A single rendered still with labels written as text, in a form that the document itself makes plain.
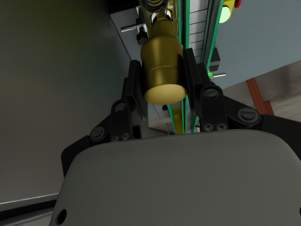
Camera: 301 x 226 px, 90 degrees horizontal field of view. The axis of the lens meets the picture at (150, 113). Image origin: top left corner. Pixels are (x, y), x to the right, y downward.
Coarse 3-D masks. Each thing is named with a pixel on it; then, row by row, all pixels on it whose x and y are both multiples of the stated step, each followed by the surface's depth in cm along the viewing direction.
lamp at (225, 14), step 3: (225, 6) 48; (222, 9) 47; (225, 9) 47; (228, 9) 48; (222, 12) 47; (225, 12) 47; (228, 12) 47; (222, 15) 48; (225, 15) 48; (228, 15) 48; (222, 18) 49; (225, 18) 49; (219, 21) 50; (222, 21) 50
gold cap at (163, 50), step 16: (144, 48) 12; (160, 48) 11; (176, 48) 11; (144, 64) 11; (160, 64) 10; (176, 64) 11; (144, 80) 11; (160, 80) 10; (176, 80) 10; (144, 96) 11; (160, 96) 11; (176, 96) 12
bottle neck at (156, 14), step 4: (160, 12) 21; (164, 12) 21; (168, 12) 21; (152, 16) 22; (156, 16) 21; (160, 16) 21; (164, 16) 21; (168, 16) 21; (152, 20) 22; (156, 20) 21; (152, 24) 22
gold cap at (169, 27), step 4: (160, 20) 20; (164, 20) 20; (168, 20) 20; (156, 24) 20; (160, 24) 20; (164, 24) 20; (168, 24) 20; (172, 24) 20; (152, 28) 20; (156, 28) 20; (160, 28) 19; (164, 28) 19; (168, 28) 19; (172, 28) 20; (152, 32) 20; (156, 32) 20; (160, 32) 19; (164, 32) 19; (168, 32) 19; (172, 32) 20; (152, 36) 20
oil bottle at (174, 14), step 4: (140, 0) 22; (172, 0) 21; (176, 0) 21; (168, 4) 21; (172, 4) 21; (176, 4) 22; (164, 8) 21; (168, 8) 21; (172, 8) 21; (176, 8) 22; (144, 12) 22; (148, 12) 22; (172, 12) 22; (176, 12) 22; (144, 16) 23; (148, 16) 22; (172, 16) 22; (176, 16) 23; (148, 20) 23; (172, 20) 23; (176, 20) 24; (148, 24) 24
